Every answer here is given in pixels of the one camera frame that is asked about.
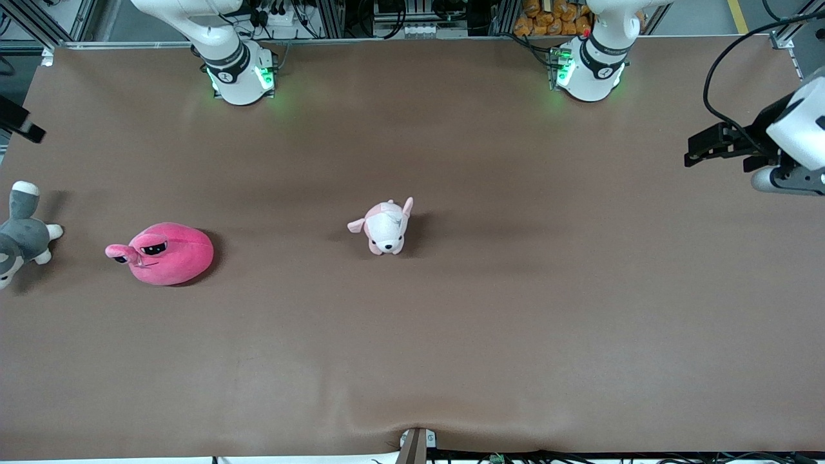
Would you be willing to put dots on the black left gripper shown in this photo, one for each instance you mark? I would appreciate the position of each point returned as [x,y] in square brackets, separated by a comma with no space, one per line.
[762,128]

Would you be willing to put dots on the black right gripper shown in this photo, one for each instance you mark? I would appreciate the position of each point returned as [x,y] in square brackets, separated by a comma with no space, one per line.
[14,120]

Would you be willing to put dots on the round hot pink plush toy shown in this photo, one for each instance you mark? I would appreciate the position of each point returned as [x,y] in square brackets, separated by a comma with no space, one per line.
[171,254]

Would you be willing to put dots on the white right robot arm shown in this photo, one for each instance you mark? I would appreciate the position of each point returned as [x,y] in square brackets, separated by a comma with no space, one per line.
[235,80]

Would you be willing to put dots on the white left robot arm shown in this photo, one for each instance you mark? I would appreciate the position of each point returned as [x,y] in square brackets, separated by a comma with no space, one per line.
[596,77]

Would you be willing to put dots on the grey white husky plush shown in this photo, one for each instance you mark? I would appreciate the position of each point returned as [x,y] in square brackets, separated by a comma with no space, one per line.
[22,238]

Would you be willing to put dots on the pile of orange plush toys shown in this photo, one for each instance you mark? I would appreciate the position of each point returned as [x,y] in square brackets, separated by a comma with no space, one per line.
[554,18]

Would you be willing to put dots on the white power strip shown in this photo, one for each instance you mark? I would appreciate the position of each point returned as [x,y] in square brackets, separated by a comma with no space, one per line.
[278,17]

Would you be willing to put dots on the white connector block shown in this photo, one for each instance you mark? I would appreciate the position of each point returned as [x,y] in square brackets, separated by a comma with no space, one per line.
[422,30]

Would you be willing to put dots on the small pink white dog plush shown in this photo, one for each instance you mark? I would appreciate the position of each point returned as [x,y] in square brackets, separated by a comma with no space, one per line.
[385,229]

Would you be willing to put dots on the brown table cover mat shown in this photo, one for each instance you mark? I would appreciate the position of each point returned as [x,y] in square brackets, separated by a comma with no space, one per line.
[412,361]

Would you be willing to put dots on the aluminium frame post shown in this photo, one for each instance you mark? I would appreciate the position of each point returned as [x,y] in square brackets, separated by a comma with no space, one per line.
[38,22]
[796,29]

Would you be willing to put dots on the metal clamp bracket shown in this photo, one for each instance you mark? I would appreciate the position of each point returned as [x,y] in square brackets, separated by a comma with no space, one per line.
[416,444]

